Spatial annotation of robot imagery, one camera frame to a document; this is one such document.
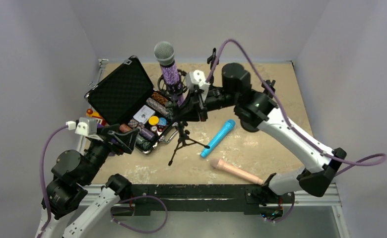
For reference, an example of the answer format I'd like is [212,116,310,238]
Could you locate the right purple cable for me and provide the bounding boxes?
[206,39,387,178]

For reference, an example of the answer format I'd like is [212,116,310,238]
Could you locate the purple glitter microphone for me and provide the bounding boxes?
[154,41,185,106]

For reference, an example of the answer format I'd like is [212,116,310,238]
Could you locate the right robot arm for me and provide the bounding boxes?
[175,63,346,197]

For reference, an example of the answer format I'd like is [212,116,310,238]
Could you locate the black round-base stand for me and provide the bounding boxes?
[240,83,276,133]
[207,48,219,85]

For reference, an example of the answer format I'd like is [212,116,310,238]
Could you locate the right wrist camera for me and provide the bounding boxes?
[185,70,210,101]

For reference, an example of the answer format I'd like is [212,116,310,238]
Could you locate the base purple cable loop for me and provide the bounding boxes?
[110,195,168,235]

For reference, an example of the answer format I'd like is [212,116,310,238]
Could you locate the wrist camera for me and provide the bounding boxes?
[65,117,102,141]
[185,70,210,101]

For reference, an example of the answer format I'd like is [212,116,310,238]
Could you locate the purple toy box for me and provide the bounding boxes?
[76,109,119,158]

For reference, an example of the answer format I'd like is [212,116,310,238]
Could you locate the orange black chip row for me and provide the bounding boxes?
[151,91,170,107]

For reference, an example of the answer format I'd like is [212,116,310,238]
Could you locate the blue blind button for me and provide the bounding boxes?
[157,117,167,126]

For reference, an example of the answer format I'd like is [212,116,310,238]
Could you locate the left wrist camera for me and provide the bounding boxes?
[65,117,102,141]

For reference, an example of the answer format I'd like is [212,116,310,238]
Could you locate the blue microphone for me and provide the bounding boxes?
[200,119,236,158]

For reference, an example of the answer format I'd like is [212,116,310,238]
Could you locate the pink microphone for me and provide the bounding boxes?
[210,159,264,185]

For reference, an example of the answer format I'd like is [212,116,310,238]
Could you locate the black tripod shock-mount stand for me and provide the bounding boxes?
[160,68,210,166]

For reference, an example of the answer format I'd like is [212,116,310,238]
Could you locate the yellow round chip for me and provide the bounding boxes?
[148,116,159,125]

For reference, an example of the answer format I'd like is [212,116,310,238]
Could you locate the black round-base stand rear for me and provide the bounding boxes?
[207,48,219,85]

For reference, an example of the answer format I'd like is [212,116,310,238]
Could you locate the white playing card deck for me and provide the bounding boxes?
[133,105,155,124]

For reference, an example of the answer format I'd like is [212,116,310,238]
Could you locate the blue tan chip row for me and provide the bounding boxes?
[146,98,172,118]

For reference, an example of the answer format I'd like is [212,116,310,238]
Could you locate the black round-base stand right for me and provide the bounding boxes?
[240,83,276,133]

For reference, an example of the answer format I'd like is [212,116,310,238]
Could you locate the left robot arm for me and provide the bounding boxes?
[35,120,139,238]

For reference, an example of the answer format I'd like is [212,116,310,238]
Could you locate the black poker chip case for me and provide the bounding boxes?
[85,56,174,154]

